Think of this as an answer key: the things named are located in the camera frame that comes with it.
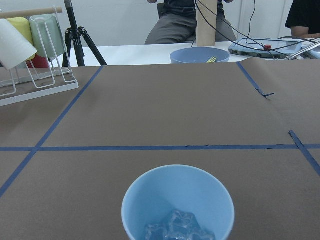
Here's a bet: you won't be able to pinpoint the light blue plastic cup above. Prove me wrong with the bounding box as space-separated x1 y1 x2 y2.
121 164 235 240

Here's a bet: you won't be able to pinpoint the blue bowl with fork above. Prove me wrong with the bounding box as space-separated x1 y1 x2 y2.
170 47 230 64

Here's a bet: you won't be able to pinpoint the ice cubes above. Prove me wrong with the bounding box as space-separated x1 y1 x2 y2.
144 209 216 240

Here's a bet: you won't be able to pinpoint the yellow plastic fork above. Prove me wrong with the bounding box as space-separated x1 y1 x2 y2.
207 56 217 63

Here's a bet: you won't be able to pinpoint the seated person grey trousers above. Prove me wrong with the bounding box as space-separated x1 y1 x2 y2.
145 0 237 45

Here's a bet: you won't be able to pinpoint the cardboard tube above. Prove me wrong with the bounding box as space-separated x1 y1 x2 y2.
195 0 218 47

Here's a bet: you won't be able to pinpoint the blue teach pendant tablet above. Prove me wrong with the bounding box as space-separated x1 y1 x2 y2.
228 37 304 59

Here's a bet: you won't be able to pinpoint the red cylinder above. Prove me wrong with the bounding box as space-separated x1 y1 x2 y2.
26 54 49 69

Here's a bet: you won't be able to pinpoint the green cup on rack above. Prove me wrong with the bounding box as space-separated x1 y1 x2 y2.
29 14 65 58

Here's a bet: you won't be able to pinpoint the white cup on rack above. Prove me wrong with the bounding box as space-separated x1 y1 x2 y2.
0 19 37 70

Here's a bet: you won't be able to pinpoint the person in black shirt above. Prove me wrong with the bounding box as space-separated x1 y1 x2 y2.
285 0 320 39

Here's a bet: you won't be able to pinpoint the black camera tripod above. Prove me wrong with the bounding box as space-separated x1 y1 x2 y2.
62 0 108 67

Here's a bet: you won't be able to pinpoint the white wire cup rack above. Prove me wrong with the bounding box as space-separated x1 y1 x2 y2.
0 9 80 108

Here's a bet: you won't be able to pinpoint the wooden rack handle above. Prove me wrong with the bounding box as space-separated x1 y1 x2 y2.
0 6 63 19

